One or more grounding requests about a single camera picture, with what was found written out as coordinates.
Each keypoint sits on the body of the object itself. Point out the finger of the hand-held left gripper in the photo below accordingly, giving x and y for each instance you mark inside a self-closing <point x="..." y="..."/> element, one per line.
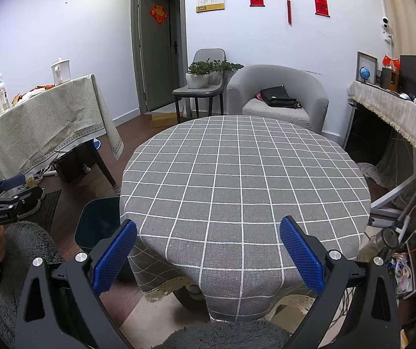
<point x="29" y="196"/>
<point x="11" y="181"/>

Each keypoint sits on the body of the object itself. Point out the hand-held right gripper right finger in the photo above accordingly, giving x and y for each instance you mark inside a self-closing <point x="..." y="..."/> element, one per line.
<point x="302" y="258"/>

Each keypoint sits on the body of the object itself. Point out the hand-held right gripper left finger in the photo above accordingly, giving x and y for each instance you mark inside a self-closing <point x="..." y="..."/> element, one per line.
<point x="115" y="258"/>

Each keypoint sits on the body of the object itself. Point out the teal plastic bin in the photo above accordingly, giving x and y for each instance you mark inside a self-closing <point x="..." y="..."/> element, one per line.
<point x="99" y="221"/>

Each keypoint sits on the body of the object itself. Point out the grey floor mat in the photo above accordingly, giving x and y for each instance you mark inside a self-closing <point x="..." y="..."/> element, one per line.
<point x="51" y="205"/>

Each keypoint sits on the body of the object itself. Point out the dark brown box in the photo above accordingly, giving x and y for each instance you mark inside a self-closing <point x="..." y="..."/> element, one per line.
<point x="71" y="167"/>

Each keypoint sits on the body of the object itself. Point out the striped leg sock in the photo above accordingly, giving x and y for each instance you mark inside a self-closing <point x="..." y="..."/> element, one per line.
<point x="117" y="189"/>

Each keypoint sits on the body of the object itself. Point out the beige patterned tablecloth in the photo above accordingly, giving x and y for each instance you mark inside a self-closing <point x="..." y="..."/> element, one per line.
<point x="48" y="123"/>

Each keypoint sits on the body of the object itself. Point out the clear glass jar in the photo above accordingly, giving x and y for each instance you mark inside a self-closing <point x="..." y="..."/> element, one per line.
<point x="380" y="243"/>

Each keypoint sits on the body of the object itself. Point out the dark wooden table leg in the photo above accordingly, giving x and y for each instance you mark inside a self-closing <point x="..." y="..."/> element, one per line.
<point x="106" y="171"/>

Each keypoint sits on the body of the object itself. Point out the blue slipper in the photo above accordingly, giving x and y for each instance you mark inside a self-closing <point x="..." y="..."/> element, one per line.
<point x="97" y="144"/>

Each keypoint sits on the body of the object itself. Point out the clear plastic bottle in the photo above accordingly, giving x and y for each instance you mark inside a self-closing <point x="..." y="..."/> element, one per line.
<point x="1" y="94"/>

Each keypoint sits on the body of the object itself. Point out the grey checked tablecloth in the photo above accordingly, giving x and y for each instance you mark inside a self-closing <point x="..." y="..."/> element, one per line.
<point x="244" y="189"/>

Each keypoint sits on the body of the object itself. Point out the pile of snack packets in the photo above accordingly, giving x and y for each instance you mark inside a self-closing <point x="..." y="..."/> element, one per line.
<point x="33" y="92"/>

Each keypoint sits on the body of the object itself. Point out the beige fringed cloth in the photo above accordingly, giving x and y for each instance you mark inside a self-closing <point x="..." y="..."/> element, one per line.
<point x="373" y="174"/>

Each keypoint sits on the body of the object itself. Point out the white lidded mug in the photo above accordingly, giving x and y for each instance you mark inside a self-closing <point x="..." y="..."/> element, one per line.
<point x="61" y="71"/>

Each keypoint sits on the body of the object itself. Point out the flat cardboard box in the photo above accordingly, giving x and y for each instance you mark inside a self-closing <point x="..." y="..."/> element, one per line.
<point x="164" y="120"/>

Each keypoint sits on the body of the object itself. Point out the black handbag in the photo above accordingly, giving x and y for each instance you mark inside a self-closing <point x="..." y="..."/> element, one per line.
<point x="279" y="96"/>

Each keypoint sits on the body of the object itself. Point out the grey armchair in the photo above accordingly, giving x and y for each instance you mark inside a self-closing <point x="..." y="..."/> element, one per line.
<point x="313" y="94"/>

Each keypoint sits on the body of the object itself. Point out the beige fringed table runner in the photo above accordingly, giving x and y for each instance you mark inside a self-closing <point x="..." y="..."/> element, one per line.
<point x="400" y="116"/>

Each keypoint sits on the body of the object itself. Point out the grey door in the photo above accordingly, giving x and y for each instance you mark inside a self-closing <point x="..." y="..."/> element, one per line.
<point x="157" y="61"/>

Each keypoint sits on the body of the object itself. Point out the small blue globe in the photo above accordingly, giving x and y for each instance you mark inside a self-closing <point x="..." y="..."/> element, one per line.
<point x="364" y="73"/>

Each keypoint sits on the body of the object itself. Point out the green plant in white pot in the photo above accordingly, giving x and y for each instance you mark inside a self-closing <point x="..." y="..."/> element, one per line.
<point x="216" y="74"/>
<point x="197" y="78"/>

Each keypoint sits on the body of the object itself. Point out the small wooden box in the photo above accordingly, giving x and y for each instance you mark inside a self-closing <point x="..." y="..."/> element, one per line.
<point x="389" y="78"/>

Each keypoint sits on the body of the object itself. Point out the framed picture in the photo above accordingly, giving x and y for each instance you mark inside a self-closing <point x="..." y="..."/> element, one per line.
<point x="367" y="60"/>

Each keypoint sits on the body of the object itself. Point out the small red flags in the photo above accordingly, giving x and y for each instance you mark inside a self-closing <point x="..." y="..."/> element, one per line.
<point x="391" y="61"/>

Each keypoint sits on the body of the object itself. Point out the red diamond door decoration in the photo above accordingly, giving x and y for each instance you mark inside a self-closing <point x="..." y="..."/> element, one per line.
<point x="159" y="14"/>

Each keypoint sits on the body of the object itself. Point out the grey dining chair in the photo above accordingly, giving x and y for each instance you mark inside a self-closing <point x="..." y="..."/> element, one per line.
<point x="208" y="55"/>

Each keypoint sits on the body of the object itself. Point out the white desk frame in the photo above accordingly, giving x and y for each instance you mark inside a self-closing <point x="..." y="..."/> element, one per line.
<point x="400" y="192"/>

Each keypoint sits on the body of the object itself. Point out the white security camera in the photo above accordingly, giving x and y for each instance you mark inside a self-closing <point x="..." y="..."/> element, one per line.
<point x="386" y="25"/>

